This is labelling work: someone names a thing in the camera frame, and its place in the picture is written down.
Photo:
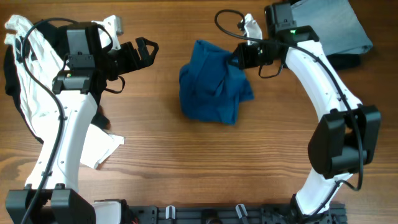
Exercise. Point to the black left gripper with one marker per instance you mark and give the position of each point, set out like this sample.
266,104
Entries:
146,60

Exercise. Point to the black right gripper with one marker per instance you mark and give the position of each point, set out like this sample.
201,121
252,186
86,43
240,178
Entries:
245,60

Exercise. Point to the blue polo shirt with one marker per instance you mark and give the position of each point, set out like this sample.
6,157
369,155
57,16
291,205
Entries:
210,88

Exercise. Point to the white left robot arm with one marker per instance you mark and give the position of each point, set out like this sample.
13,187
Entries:
50,194

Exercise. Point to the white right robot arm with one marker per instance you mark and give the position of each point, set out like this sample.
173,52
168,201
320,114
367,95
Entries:
347,132

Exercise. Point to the black t-shirt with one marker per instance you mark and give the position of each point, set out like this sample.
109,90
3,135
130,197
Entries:
12,77

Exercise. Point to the black folded garment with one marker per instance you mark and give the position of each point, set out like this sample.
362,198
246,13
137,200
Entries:
344,61

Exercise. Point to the light blue folded jeans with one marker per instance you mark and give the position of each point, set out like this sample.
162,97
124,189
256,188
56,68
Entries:
336,24

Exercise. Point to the white t-shirt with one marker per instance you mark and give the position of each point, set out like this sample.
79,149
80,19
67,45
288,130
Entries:
34,77

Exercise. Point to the black aluminium rail frame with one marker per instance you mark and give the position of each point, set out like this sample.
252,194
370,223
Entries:
233,214

